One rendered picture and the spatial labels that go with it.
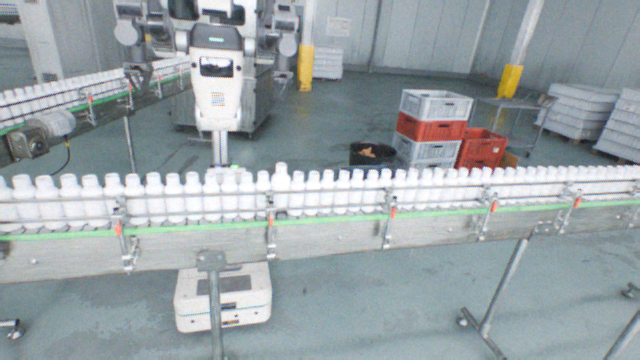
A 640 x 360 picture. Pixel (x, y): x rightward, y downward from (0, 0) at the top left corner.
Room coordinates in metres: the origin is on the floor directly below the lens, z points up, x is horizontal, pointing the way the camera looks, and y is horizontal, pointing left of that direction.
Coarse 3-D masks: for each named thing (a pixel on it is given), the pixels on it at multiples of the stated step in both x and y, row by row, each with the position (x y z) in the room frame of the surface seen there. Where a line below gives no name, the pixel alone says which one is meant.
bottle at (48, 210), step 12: (36, 180) 0.81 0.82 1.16; (48, 180) 0.82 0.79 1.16; (36, 192) 0.81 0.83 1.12; (48, 192) 0.81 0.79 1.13; (48, 204) 0.80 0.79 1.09; (60, 204) 0.83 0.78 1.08; (48, 216) 0.80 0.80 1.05; (60, 216) 0.82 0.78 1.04; (48, 228) 0.80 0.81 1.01; (60, 228) 0.81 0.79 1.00
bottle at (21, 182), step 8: (16, 176) 0.82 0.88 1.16; (24, 176) 0.83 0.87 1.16; (16, 184) 0.80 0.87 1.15; (24, 184) 0.81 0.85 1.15; (16, 192) 0.79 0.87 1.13; (24, 192) 0.80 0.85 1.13; (32, 192) 0.81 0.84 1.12; (24, 208) 0.79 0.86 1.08; (32, 208) 0.80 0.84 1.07; (24, 216) 0.79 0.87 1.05; (32, 216) 0.80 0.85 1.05; (40, 216) 0.81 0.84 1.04; (24, 224) 0.79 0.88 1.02; (32, 224) 0.79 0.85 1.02; (40, 224) 0.80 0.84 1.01
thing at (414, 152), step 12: (396, 132) 3.47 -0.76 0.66; (396, 144) 3.44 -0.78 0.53; (408, 144) 3.27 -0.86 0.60; (420, 144) 3.18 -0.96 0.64; (432, 144) 3.25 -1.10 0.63; (444, 144) 3.32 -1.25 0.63; (456, 144) 3.38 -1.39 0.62; (408, 156) 3.23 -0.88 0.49; (420, 156) 3.21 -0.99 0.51; (432, 156) 3.27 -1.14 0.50; (444, 156) 3.34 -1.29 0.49; (456, 156) 3.41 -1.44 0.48
